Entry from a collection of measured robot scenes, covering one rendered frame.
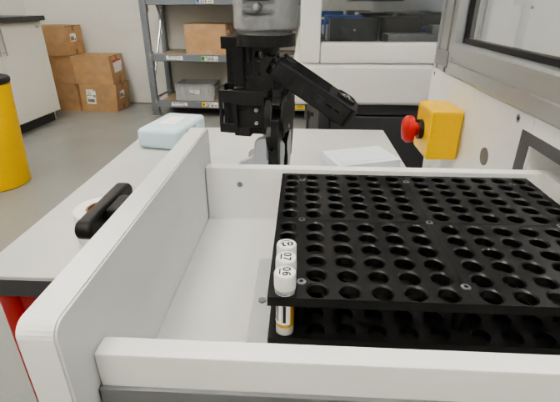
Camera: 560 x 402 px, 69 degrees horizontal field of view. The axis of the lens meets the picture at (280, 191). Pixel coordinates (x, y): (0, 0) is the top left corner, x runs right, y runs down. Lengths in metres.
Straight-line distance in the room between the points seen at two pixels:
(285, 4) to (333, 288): 0.33
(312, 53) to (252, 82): 0.57
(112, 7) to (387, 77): 4.11
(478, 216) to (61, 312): 0.28
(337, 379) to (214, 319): 0.13
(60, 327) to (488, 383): 0.19
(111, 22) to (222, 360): 4.83
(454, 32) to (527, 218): 0.40
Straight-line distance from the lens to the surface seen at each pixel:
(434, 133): 0.61
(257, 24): 0.48
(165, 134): 0.88
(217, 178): 0.42
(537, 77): 0.46
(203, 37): 4.15
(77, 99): 4.85
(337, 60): 1.07
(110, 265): 0.23
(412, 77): 1.11
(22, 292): 0.57
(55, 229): 0.64
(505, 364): 0.23
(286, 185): 0.35
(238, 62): 0.51
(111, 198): 0.33
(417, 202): 0.34
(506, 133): 0.51
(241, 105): 0.50
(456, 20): 0.69
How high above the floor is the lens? 1.05
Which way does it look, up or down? 25 degrees down
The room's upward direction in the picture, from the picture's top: straight up
